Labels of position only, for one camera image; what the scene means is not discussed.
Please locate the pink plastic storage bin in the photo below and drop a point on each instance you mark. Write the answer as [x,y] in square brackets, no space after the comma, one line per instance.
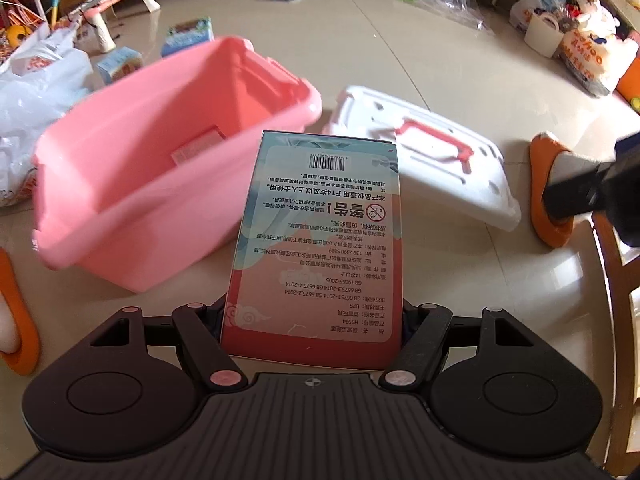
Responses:
[109,198]

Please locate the left white sock foot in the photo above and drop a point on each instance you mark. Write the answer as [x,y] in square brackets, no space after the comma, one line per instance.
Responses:
[10,339]

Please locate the tall blue bear box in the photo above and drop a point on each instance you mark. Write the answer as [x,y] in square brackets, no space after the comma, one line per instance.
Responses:
[187,34]

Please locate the light blue cube box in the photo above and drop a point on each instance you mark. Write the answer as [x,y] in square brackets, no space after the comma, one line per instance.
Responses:
[118,64]

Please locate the white orange printed plastic bag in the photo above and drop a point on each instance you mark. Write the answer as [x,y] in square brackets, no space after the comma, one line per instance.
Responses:
[43,80]

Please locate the white bin lid pink handle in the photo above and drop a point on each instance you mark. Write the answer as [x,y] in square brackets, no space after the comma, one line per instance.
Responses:
[438,159]

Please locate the left orange slipper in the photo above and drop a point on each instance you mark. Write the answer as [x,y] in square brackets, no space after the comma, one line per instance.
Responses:
[25,360]

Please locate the right white sock foot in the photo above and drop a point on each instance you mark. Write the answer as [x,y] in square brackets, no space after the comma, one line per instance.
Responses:
[575,172]

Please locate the white orange bag at right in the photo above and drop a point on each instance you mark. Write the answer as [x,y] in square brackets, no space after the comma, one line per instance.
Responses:
[598,63]

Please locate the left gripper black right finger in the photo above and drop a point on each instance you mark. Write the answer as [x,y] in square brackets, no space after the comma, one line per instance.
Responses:
[493,385]

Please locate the white sock foot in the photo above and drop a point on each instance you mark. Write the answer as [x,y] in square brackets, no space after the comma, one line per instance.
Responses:
[10,339]
[575,172]

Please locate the clear plastic bag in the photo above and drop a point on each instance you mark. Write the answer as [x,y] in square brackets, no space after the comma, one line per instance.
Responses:
[463,12]

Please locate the wooden chair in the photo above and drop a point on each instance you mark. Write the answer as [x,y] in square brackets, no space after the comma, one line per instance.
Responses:
[621,270]

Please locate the small pink red carton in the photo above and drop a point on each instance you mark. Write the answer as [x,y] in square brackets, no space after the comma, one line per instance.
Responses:
[193,148]

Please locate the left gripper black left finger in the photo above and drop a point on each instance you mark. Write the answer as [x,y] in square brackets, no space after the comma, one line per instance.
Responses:
[133,384]

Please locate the orange slipper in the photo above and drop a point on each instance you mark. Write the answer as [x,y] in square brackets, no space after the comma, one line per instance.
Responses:
[554,232]
[25,360]

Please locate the red and blue carton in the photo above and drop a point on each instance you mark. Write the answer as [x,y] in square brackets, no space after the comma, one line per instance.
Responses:
[317,271]

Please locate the white plastic jug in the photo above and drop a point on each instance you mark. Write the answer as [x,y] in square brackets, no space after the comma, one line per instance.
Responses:
[543,34]

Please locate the right orange slipper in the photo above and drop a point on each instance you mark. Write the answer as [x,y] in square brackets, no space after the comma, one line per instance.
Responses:
[554,232]

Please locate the pink white plastic stool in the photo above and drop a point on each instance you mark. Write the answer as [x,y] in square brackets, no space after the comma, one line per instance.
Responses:
[92,13]

